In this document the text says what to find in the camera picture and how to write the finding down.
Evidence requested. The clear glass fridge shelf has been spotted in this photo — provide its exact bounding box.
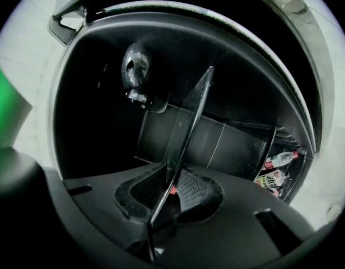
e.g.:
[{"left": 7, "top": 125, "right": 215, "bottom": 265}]
[{"left": 146, "top": 65, "right": 216, "bottom": 263}]

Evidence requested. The silver fridge door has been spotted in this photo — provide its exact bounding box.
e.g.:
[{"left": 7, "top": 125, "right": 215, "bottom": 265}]
[{"left": 234, "top": 0, "right": 332, "bottom": 207}]

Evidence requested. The dark fridge drawer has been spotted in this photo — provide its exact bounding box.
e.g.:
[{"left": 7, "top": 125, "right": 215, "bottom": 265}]
[{"left": 134, "top": 105, "right": 277, "bottom": 180}]

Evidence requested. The white green-labelled drink packet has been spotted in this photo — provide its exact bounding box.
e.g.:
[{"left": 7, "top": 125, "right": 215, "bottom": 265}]
[{"left": 254, "top": 170, "right": 286, "bottom": 193}]

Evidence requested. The clear bottle with red cap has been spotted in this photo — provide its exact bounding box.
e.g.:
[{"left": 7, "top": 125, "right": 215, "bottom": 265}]
[{"left": 262, "top": 150, "right": 299, "bottom": 171}]

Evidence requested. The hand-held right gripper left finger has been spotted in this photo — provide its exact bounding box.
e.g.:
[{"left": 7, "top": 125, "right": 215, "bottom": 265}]
[{"left": 114, "top": 162, "right": 168, "bottom": 223}]

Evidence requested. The black thermostat knob housing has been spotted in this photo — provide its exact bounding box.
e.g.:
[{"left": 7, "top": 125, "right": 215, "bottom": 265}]
[{"left": 120, "top": 42, "right": 170, "bottom": 114}]

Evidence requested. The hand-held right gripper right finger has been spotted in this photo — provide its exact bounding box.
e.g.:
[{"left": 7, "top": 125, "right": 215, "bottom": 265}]
[{"left": 172, "top": 169, "right": 224, "bottom": 225}]

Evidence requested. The green panel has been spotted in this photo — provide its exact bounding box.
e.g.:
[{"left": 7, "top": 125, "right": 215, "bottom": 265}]
[{"left": 0, "top": 57, "right": 34, "bottom": 149}]

